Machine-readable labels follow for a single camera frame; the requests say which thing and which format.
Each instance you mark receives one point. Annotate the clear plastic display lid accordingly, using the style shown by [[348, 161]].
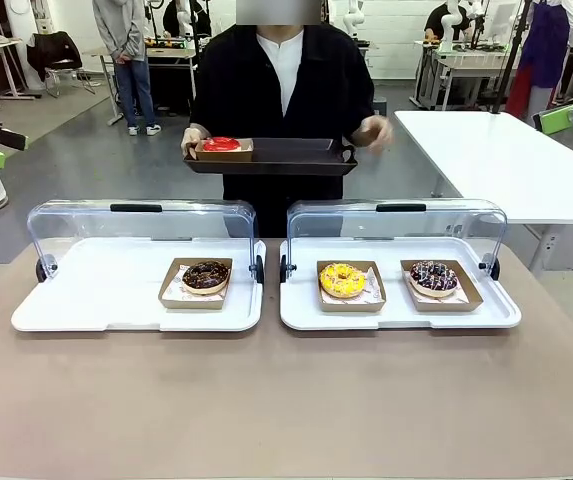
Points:
[[91, 225], [366, 227]]

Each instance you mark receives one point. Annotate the white display tray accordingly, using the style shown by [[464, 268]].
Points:
[[91, 295], [396, 320]]

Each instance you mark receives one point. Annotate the red glazed donut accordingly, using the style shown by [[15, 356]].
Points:
[[221, 144]]

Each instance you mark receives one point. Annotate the person in black jacket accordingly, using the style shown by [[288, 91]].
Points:
[[236, 85]]

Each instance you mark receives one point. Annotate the person's right hand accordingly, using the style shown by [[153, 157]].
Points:
[[191, 140]]

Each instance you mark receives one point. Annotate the person in purple apron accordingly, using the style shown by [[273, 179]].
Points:
[[546, 45]]

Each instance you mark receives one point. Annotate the white background workbench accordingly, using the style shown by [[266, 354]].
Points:
[[466, 60]]

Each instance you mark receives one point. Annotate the cardboard box of chocolate donut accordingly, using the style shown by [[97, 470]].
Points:
[[193, 304]]

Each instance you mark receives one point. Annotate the person's left hand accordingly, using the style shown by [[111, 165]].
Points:
[[373, 132]]

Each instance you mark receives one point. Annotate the dark brown serving tray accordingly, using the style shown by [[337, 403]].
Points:
[[296, 157]]

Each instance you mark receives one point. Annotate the black step stool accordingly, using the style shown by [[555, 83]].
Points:
[[380, 107]]

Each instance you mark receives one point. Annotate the seated person in black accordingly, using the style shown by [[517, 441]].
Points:
[[436, 22]]

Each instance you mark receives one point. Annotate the white printed paper liner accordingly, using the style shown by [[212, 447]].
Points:
[[461, 296], [372, 280], [172, 292]]

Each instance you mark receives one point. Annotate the chair with black jacket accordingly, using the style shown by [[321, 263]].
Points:
[[53, 52]]

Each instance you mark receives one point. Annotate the cardboard box of purple donut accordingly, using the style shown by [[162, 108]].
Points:
[[468, 300]]

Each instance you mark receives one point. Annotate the cardboard box of red donut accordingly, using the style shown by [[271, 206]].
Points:
[[223, 156]]

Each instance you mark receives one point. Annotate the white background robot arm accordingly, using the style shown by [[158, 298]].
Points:
[[451, 25]]

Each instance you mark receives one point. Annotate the black tripod pole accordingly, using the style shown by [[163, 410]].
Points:
[[511, 55]]

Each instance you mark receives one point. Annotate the yellow sprinkled donut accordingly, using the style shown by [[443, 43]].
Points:
[[342, 281]]

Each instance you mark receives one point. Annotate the cardboard box of yellow donut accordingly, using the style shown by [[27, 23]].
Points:
[[351, 306]]

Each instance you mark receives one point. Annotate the person in gray hoodie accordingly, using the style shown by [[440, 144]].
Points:
[[126, 35]]

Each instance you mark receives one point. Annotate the white side table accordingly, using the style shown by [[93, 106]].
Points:
[[491, 160]]

